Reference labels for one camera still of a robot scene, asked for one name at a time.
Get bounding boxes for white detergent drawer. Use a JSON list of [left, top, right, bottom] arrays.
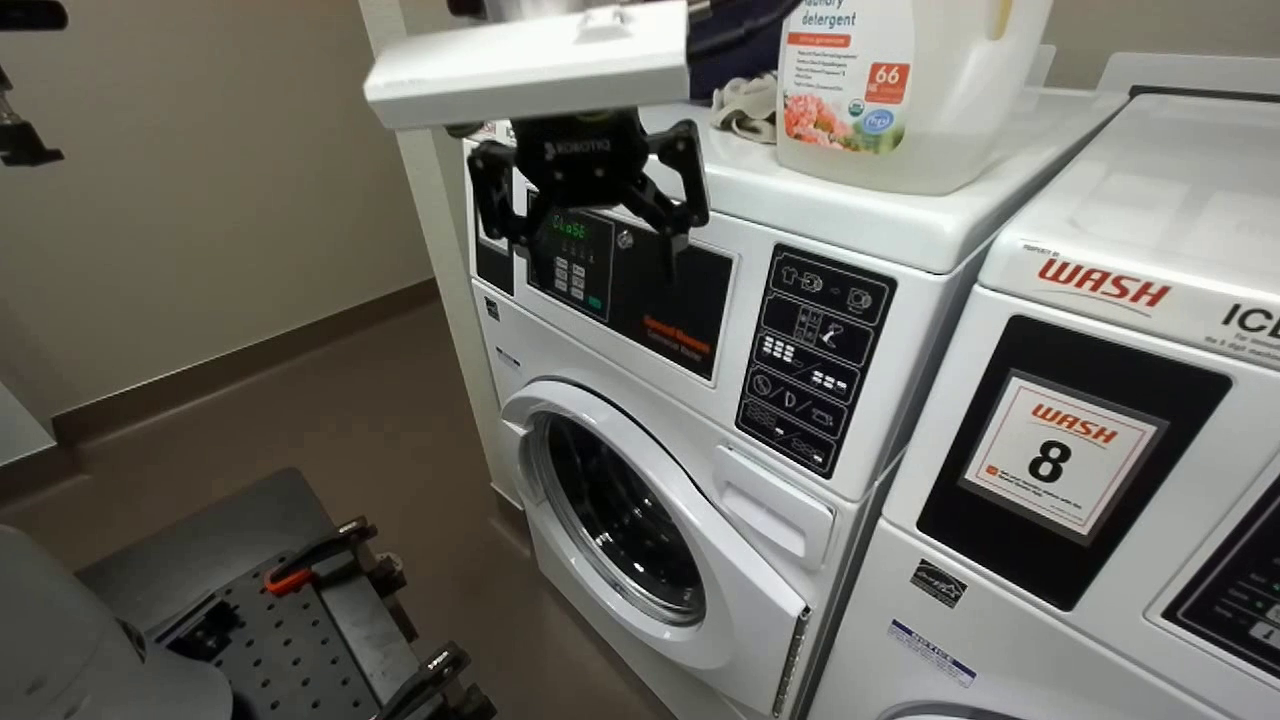
[[713, 435, 841, 563]]

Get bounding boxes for black stereo camera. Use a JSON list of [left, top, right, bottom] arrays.
[[0, 0, 74, 35]]

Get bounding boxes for white-rimmed glass washer door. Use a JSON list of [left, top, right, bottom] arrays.
[[495, 375, 812, 716]]

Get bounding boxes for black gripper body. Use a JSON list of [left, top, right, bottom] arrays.
[[514, 117, 662, 208]]

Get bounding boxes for number 8 label card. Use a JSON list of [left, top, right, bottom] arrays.
[[956, 371, 1173, 543]]

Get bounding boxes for orange-handled clamp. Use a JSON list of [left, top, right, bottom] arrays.
[[260, 517, 414, 604]]

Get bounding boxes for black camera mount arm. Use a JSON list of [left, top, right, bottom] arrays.
[[0, 63, 68, 174]]

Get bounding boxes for white washing machine labelled 7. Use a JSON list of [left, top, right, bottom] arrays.
[[458, 81, 1135, 720]]

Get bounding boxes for white wrist camera mount box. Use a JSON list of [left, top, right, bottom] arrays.
[[360, 0, 698, 138]]

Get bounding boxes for grey cart platform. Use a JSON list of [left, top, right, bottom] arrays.
[[75, 463, 499, 720]]

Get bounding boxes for translucent detergent bottle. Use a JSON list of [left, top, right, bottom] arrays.
[[771, 0, 1057, 199]]

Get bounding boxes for black clamp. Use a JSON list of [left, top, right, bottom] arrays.
[[376, 642, 480, 720]]

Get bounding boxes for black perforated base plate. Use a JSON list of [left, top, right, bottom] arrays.
[[165, 563, 403, 720]]

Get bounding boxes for white washing machine labelled 8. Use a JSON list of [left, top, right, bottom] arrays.
[[806, 51, 1280, 720]]

